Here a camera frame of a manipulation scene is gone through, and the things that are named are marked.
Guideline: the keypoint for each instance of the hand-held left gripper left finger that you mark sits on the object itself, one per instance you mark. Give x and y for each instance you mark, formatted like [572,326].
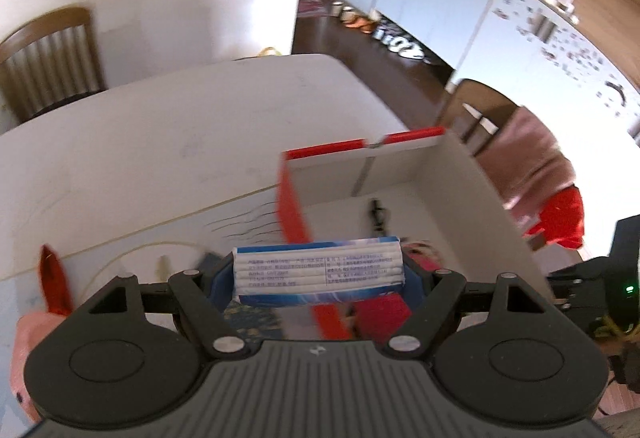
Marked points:
[222,285]

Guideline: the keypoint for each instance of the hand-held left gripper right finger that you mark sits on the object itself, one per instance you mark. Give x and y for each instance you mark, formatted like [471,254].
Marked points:
[412,273]

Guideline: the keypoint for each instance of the red fuzzy fruit plush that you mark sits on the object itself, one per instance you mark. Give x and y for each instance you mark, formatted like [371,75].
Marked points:
[380,318]

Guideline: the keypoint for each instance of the red cardboard box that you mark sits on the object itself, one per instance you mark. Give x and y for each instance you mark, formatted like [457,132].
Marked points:
[450,198]

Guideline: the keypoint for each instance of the blue white tissue pack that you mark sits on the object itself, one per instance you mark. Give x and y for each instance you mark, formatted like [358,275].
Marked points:
[320,268]

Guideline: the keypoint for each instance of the red cloth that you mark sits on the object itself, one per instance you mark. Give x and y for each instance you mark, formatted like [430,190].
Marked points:
[560,213]

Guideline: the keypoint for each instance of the pink fringed scarf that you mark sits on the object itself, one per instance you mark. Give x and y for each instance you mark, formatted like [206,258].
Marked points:
[535,153]

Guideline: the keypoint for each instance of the red fabric piece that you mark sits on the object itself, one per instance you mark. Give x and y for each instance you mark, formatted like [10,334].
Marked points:
[55,283]

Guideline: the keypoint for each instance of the wooden chair with scarf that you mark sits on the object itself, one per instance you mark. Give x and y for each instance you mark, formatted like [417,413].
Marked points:
[475,103]

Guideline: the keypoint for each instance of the white fridge with magnets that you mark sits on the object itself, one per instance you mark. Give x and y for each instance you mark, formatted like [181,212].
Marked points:
[550,68]

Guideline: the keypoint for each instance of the row of shoes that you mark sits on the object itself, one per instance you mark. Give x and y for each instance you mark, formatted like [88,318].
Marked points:
[395,38]

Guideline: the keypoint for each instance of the yellow bag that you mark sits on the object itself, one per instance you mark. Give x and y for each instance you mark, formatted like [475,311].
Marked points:
[268,52]

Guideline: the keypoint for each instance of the patterned red rug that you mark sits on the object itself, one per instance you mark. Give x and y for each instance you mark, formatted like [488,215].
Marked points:
[312,4]

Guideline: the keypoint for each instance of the wooden slat-back chair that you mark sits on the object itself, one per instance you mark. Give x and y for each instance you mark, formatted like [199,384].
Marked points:
[50,23]

